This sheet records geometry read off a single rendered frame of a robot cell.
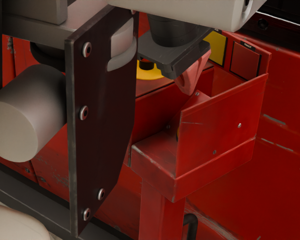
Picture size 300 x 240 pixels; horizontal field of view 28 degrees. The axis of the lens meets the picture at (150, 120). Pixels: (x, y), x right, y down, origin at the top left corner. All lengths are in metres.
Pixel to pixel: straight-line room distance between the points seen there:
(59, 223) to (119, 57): 1.27
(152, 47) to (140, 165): 0.20
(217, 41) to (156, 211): 0.29
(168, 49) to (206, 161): 0.19
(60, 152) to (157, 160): 0.67
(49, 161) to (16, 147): 1.16
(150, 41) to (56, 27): 0.35
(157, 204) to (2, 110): 0.60
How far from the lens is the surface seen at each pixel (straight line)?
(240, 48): 0.83
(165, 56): 0.69
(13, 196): 1.75
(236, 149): 0.85
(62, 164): 1.49
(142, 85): 0.82
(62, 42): 0.38
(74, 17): 0.39
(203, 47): 0.72
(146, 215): 0.98
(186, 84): 0.75
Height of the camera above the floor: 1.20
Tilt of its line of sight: 35 degrees down
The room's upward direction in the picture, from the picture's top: 4 degrees clockwise
